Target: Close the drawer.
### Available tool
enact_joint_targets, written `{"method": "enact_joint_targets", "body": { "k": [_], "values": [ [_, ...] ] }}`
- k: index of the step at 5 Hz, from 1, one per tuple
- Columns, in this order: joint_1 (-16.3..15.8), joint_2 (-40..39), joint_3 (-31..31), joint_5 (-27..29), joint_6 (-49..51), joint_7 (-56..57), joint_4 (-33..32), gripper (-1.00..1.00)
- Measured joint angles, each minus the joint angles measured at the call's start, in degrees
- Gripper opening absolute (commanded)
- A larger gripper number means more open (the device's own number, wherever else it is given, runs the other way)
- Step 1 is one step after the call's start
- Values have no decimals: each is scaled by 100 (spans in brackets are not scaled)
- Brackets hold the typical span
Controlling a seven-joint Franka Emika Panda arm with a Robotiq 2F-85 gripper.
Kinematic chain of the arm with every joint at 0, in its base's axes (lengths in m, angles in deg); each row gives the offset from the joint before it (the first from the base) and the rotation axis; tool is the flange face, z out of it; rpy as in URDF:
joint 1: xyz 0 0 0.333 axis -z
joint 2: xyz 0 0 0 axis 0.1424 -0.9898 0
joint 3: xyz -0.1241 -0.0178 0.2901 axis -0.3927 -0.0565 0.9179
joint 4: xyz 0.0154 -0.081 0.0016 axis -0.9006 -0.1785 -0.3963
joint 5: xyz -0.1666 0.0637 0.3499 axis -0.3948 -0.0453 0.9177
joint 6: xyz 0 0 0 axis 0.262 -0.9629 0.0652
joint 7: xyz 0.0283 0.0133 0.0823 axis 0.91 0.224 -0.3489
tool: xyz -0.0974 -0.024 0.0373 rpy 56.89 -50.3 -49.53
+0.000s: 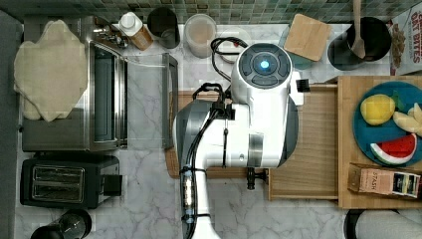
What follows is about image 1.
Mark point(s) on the dark metal drawer handle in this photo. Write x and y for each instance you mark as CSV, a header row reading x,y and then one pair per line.
x,y
252,176

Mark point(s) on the wooden drawer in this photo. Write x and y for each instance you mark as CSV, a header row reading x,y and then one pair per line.
x,y
311,171

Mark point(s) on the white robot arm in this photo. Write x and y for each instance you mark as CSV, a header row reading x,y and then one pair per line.
x,y
258,129

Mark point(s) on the wooden cutting board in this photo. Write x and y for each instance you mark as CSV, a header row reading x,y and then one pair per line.
x,y
184,98

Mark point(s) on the stainless toaster oven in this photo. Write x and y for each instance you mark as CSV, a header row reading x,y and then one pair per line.
x,y
129,101

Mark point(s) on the translucent plastic container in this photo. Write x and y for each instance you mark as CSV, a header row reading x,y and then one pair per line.
x,y
199,32

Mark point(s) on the dark grey cup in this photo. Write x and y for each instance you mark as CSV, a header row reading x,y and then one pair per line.
x,y
162,23

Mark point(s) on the jar with wooden lid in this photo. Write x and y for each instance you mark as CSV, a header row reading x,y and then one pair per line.
x,y
305,40

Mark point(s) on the white cap sauce bottle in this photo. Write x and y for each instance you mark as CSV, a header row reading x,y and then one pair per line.
x,y
132,27

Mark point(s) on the wooden spoon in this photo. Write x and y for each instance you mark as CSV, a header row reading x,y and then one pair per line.
x,y
357,47

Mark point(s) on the yellow lemon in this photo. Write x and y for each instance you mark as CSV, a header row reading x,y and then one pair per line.
x,y
377,109

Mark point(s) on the beige cloth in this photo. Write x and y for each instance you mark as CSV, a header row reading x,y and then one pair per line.
x,y
52,74

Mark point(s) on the Stash tea box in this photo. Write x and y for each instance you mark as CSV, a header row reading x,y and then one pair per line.
x,y
383,181

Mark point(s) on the black toaster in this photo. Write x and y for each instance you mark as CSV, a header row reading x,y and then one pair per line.
x,y
78,181

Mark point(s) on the black utensil pot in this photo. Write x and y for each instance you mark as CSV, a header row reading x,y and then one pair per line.
x,y
367,42

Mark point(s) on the watermelon slice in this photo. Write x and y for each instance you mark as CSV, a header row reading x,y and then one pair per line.
x,y
396,151

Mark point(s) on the blue plate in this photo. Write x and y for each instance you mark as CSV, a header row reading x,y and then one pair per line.
x,y
366,134

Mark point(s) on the oat bites cereal box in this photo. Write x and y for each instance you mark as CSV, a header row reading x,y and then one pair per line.
x,y
406,42

